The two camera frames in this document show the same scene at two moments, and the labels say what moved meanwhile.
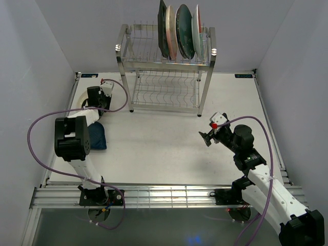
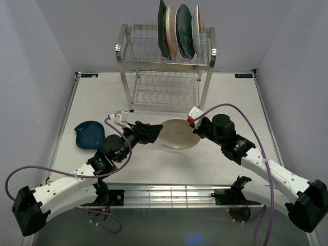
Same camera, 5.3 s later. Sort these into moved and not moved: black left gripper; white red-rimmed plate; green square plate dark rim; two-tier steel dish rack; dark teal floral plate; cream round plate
Moved: black left gripper; cream round plate
Not moved: white red-rimmed plate; two-tier steel dish rack; green square plate dark rim; dark teal floral plate
